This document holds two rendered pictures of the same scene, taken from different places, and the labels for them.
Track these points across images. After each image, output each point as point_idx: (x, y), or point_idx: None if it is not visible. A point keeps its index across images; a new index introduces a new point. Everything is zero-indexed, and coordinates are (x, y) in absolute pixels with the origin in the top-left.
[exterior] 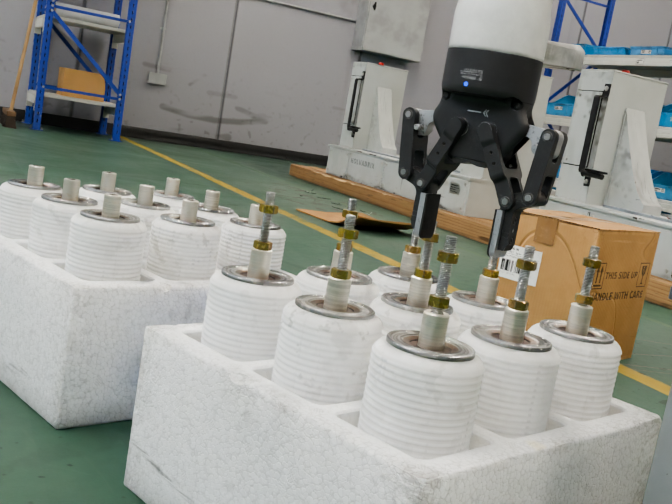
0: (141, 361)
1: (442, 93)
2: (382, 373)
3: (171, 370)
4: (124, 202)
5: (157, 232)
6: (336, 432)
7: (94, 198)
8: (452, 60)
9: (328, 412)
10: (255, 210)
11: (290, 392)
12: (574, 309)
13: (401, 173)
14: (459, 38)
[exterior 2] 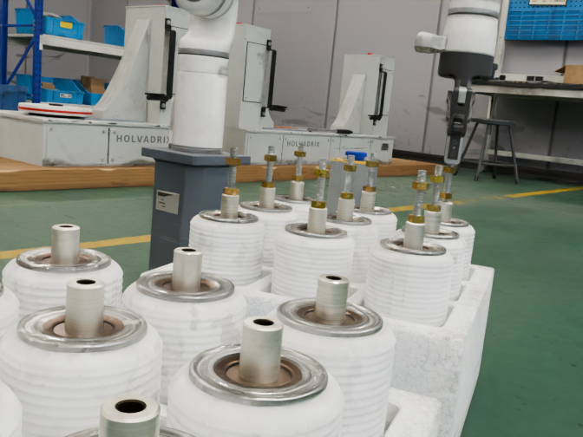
0: (459, 375)
1: (470, 78)
2: (473, 241)
3: (467, 349)
4: (140, 334)
5: (239, 319)
6: (488, 280)
7: (21, 413)
8: (490, 63)
9: (468, 282)
10: (79, 235)
11: (465, 290)
12: (303, 185)
13: (467, 129)
14: (493, 51)
